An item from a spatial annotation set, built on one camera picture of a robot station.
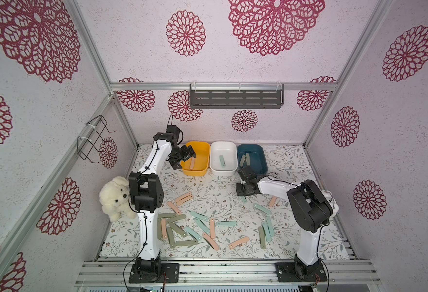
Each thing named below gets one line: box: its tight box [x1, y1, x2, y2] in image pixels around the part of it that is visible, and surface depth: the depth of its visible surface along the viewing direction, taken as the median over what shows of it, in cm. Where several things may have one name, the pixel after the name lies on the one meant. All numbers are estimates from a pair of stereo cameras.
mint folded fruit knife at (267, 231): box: [262, 221, 272, 243], surface depth 87 cm
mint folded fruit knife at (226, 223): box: [216, 220, 238, 227], surface depth 89 cm
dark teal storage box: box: [237, 144, 269, 175], surface depth 115 cm
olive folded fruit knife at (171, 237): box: [166, 226, 176, 249], surface depth 85 cm
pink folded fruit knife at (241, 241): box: [228, 236, 250, 250], surface depth 83 cm
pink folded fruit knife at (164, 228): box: [161, 217, 168, 240], surface depth 87 cm
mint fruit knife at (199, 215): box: [189, 210, 209, 222], surface depth 92 cm
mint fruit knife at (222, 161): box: [219, 154, 227, 168], surface depth 114 cm
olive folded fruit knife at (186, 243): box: [175, 240, 199, 248], surface depth 84 cm
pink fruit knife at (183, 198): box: [175, 191, 193, 206], surface depth 97 cm
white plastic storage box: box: [209, 141, 239, 176], surface depth 115 cm
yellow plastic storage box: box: [180, 141, 211, 177], surface depth 111 cm
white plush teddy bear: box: [99, 176, 137, 223], surface depth 77 cm
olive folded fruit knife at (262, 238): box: [258, 226, 266, 251], surface depth 85 cm
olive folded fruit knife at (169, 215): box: [158, 212, 178, 221], surface depth 92 cm
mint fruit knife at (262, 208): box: [253, 203, 272, 216], surface depth 94 cm
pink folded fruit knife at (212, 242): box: [203, 232, 220, 251], surface depth 83 cm
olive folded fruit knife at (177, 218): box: [166, 214, 187, 224], surface depth 92 cm
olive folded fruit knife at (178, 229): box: [169, 222, 188, 238], surface depth 87 cm
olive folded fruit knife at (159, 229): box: [156, 219, 163, 240], surface depth 87 cm
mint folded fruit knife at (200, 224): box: [194, 217, 210, 234], surface depth 89 cm
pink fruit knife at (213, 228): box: [210, 217, 216, 240], surface depth 87 cm
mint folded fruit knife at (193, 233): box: [184, 226, 203, 241], surface depth 85 cm
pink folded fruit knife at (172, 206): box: [166, 201, 182, 216], surface depth 94 cm
